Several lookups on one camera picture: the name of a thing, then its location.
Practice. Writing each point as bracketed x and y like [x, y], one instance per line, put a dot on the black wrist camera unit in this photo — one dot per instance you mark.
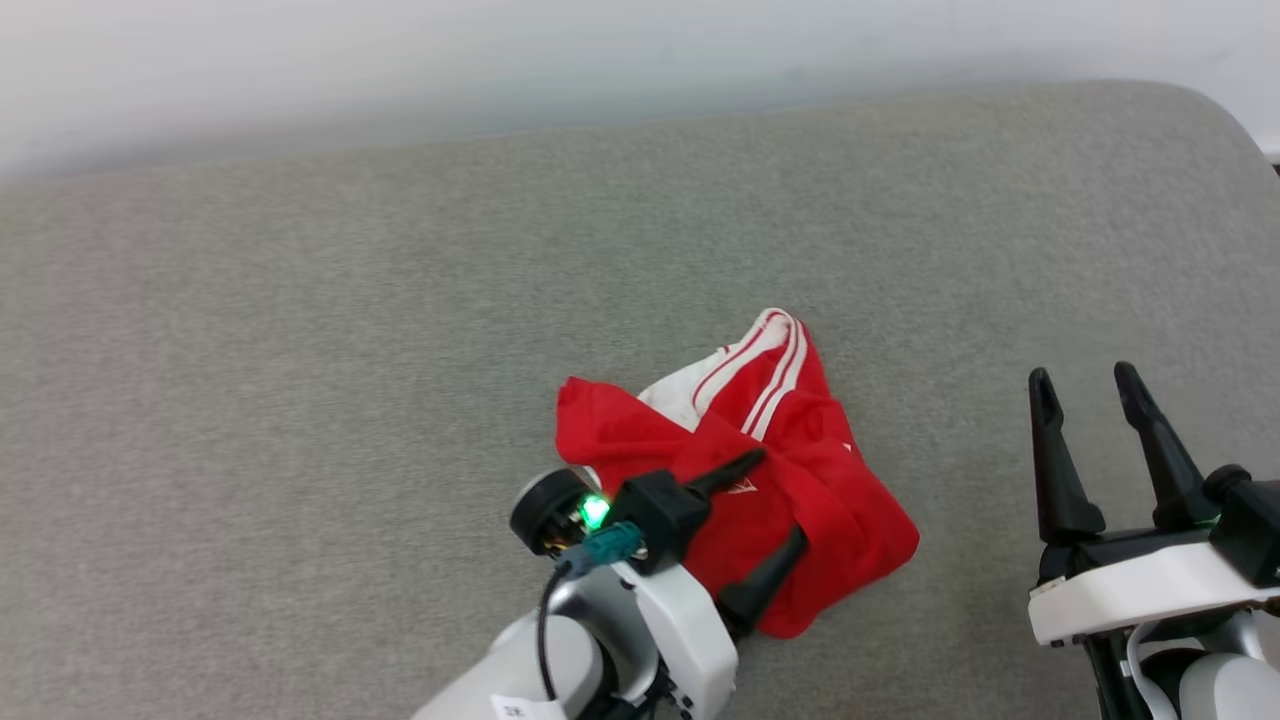
[655, 515]
[1255, 530]

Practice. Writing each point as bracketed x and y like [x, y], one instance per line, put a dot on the red garment with white stripes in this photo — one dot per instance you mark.
[840, 500]

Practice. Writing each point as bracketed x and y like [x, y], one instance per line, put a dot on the black left wrist camera unit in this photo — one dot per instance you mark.
[655, 515]

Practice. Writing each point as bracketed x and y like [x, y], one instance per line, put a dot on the black right wrist camera unit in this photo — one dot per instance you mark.
[1255, 530]

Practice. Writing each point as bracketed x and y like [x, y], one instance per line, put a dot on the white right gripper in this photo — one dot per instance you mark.
[1130, 590]

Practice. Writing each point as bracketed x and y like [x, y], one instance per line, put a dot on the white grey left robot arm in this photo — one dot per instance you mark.
[570, 660]

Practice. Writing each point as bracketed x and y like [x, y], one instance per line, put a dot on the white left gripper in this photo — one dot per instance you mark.
[695, 640]

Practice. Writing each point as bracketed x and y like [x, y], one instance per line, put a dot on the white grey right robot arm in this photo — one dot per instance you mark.
[1230, 690]

